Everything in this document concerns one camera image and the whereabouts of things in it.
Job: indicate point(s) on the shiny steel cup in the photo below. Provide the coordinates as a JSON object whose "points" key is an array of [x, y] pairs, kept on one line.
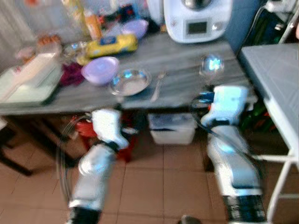
{"points": [[212, 65]]}

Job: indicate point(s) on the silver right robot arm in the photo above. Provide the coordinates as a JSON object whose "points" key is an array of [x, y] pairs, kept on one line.
{"points": [[233, 168]]}

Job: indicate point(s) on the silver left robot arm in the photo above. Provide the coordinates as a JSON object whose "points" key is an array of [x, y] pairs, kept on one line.
{"points": [[93, 172]]}

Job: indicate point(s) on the white storage box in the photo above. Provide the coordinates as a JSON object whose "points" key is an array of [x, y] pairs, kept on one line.
{"points": [[172, 130]]}

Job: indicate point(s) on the red plastic stool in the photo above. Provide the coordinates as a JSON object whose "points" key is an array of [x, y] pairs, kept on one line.
{"points": [[84, 130]]}

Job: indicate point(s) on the metal spoon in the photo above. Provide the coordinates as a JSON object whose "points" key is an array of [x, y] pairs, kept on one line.
{"points": [[158, 87]]}

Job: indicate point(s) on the shallow steel bowl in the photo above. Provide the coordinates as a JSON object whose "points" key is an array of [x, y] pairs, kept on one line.
{"points": [[131, 82]]}

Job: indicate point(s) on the dark green bottle pack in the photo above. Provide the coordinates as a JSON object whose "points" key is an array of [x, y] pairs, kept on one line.
{"points": [[254, 119]]}

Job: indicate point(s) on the large lilac plastic bowl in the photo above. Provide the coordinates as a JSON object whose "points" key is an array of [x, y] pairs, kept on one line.
{"points": [[99, 70]]}

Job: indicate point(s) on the grey folding table white legs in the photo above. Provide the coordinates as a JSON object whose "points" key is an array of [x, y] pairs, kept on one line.
{"points": [[275, 70]]}

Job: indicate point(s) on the white kitchen appliance with display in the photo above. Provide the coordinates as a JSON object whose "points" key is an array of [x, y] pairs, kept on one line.
{"points": [[198, 21]]}

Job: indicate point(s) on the magenta cloth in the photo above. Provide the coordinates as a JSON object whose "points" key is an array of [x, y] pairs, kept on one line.
{"points": [[72, 74]]}

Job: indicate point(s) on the small yellow cup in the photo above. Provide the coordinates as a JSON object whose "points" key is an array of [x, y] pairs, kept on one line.
{"points": [[83, 59]]}

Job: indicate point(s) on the yellow package with blue label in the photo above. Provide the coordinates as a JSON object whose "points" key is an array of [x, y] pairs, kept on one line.
{"points": [[114, 46]]}

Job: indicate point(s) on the small lilac plastic bowl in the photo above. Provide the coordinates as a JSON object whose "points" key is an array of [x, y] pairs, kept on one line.
{"points": [[135, 28]]}

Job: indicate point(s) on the pale green tray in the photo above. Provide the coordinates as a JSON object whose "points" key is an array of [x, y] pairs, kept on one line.
{"points": [[28, 95]]}

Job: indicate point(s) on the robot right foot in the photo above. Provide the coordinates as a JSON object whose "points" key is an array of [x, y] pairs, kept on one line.
{"points": [[190, 220]]}

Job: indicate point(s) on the orange bottle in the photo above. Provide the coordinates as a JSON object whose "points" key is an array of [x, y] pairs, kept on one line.
{"points": [[93, 25]]}

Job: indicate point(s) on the dark table leg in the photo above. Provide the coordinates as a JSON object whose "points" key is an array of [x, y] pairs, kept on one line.
{"points": [[14, 158]]}

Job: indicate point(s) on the white metal rack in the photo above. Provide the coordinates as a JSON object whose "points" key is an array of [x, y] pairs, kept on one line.
{"points": [[280, 5]]}

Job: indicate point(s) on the box of brown eggs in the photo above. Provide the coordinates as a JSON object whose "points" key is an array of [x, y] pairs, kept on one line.
{"points": [[48, 39]]}

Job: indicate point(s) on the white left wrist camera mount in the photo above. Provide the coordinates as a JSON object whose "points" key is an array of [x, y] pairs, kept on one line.
{"points": [[108, 126]]}

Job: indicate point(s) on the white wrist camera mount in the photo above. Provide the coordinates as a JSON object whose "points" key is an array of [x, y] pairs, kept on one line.
{"points": [[229, 102], [108, 126]]}

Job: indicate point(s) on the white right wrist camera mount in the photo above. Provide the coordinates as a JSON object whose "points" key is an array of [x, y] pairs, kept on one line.
{"points": [[229, 102]]}

